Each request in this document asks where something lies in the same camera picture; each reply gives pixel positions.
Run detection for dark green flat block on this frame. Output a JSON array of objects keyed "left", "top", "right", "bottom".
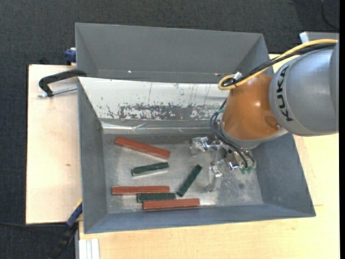
[
  {"left": 176, "top": 164, "right": 203, "bottom": 197},
  {"left": 136, "top": 193, "right": 177, "bottom": 203},
  {"left": 131, "top": 162, "right": 170, "bottom": 178}
]

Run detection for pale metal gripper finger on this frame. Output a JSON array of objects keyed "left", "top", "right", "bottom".
[
  {"left": 189, "top": 136, "right": 216, "bottom": 156},
  {"left": 207, "top": 164, "right": 224, "bottom": 193}
]

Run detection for grey metal bin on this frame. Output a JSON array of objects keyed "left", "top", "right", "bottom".
[{"left": 74, "top": 22, "right": 316, "bottom": 234}]

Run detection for pale wood flat board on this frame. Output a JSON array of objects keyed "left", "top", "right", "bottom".
[{"left": 25, "top": 63, "right": 83, "bottom": 225}]

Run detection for red-brown flat block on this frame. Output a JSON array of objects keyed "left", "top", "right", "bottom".
[
  {"left": 111, "top": 185, "right": 170, "bottom": 196},
  {"left": 114, "top": 136, "right": 171, "bottom": 160},
  {"left": 142, "top": 197, "right": 201, "bottom": 211}
]

